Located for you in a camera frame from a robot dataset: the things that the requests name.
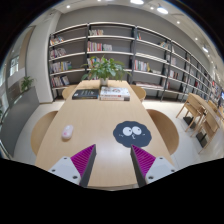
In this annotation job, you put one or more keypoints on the black book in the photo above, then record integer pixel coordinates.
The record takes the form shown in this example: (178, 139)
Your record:
(85, 94)

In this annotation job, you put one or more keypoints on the light wooden chairs group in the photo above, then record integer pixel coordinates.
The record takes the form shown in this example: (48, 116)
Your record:
(200, 113)

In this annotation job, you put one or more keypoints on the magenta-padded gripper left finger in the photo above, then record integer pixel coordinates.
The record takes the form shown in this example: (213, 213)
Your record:
(68, 168)

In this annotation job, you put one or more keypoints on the dark cloud-shaped mouse pad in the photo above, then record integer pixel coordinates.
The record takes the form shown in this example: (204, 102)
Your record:
(131, 135)

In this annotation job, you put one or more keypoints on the small green floor plant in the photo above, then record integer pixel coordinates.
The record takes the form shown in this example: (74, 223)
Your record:
(26, 83)

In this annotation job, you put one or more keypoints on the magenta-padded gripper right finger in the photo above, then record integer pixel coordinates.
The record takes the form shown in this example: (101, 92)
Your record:
(156, 168)

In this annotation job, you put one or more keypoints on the ceiling lights group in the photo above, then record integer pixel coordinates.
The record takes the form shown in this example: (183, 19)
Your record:
(162, 10)

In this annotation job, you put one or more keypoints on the book with red-lettered spine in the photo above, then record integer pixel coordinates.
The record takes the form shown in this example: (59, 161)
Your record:
(113, 98)

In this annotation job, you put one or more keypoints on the white illustrated book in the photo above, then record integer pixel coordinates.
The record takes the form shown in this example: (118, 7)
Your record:
(115, 91)

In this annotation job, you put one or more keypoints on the grey bookshelf unit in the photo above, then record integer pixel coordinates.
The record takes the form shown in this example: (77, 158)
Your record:
(110, 43)

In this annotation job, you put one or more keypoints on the pink computer mouse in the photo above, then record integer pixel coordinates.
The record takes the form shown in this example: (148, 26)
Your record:
(67, 132)

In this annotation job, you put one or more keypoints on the green potted plant, white pot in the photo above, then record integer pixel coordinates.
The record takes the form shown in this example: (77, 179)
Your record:
(105, 68)

